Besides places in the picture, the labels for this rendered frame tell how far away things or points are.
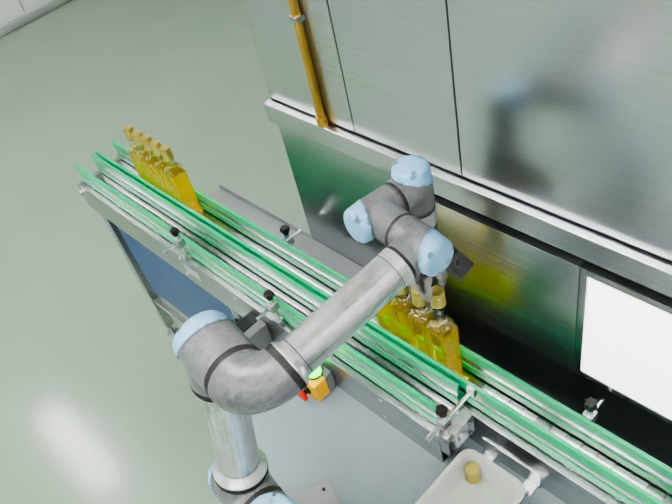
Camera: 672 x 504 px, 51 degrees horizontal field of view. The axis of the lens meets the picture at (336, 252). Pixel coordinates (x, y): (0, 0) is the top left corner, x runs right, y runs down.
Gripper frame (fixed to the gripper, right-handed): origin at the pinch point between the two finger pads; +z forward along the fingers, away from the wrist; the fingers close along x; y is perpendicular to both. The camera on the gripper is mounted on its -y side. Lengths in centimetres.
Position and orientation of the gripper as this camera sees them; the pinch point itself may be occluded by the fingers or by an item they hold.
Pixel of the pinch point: (436, 293)
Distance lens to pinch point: 159.0
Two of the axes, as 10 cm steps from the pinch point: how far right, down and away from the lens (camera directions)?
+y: -6.9, -4.0, 6.1
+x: -7.0, 5.8, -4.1
